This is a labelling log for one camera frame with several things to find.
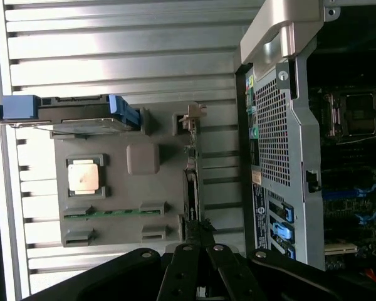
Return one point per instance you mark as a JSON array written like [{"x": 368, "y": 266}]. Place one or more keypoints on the CPU socket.
[{"x": 357, "y": 114}]

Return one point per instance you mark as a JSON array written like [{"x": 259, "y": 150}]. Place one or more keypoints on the green RAM stick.
[{"x": 112, "y": 214}]

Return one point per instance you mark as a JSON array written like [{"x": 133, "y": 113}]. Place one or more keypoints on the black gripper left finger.
[{"x": 181, "y": 272}]

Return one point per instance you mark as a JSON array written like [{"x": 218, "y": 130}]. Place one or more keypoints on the CPU chip with metal lid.
[{"x": 83, "y": 177}]

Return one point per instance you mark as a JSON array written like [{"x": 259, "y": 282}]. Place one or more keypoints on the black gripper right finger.
[{"x": 235, "y": 276}]

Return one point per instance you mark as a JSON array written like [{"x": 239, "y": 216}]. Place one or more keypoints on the white expansion slot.
[{"x": 340, "y": 248}]

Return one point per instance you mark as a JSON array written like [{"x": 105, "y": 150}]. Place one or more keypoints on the hard disk with blue rails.
[{"x": 81, "y": 109}]

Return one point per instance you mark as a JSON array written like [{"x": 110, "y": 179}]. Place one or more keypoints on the grey plastic parts rack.
[{"x": 128, "y": 194}]

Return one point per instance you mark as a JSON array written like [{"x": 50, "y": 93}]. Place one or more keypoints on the open black PC case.
[{"x": 300, "y": 141}]

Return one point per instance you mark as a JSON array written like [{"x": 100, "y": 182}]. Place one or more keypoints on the green motherboard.
[{"x": 347, "y": 200}]

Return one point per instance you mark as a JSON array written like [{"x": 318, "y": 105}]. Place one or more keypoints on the blue expansion slot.
[{"x": 338, "y": 194}]

